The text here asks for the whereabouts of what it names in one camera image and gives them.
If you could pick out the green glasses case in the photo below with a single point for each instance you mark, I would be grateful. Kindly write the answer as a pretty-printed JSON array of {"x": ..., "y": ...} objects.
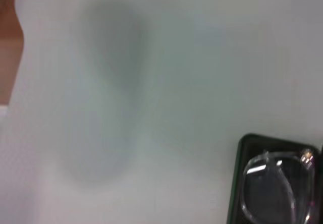
[{"x": 242, "y": 145}]

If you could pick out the clear transparent glasses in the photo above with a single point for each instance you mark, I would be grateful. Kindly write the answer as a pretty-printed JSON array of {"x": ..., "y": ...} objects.
[{"x": 267, "y": 158}]

